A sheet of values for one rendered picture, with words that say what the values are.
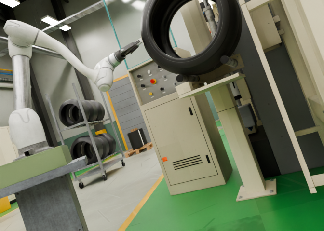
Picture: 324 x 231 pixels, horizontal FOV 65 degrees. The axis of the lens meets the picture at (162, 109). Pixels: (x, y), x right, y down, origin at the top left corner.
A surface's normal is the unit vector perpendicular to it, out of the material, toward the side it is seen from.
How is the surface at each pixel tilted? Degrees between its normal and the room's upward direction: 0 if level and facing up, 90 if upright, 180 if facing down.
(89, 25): 90
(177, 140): 90
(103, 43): 90
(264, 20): 90
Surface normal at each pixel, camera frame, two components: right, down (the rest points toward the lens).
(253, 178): -0.40, 0.10
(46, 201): 0.26, -0.14
